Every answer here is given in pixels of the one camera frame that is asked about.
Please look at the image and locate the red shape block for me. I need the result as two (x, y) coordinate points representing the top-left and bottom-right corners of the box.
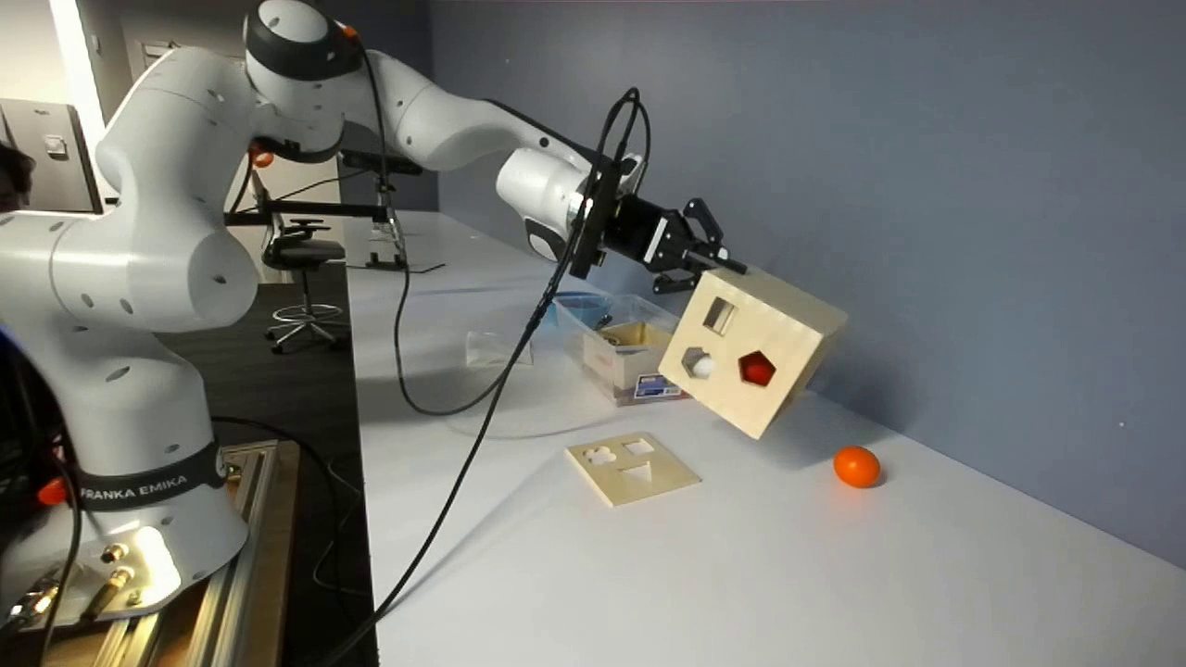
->
(738, 351), (774, 386)

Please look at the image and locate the orange ball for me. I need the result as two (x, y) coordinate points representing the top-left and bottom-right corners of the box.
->
(836, 445), (885, 491)

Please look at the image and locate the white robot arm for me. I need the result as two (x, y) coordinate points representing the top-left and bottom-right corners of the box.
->
(0, 0), (726, 615)

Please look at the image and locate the wooden shape sorter cube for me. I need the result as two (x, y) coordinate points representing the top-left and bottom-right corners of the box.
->
(661, 267), (849, 441)

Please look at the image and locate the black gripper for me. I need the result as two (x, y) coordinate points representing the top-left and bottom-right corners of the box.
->
(601, 198), (747, 293)

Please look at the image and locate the wooden shape sorter lid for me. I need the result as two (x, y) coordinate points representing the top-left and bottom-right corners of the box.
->
(569, 435), (701, 508)

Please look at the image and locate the clear plastic bin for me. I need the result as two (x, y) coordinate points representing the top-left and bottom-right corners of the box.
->
(549, 291), (684, 405)

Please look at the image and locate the black office chair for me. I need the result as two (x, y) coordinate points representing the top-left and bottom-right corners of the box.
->
(250, 145), (427, 358)

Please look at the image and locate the robot mounting base rail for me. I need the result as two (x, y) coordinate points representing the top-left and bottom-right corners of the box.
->
(0, 441), (301, 667)

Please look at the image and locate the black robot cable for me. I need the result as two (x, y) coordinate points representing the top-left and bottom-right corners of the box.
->
(327, 87), (654, 667)

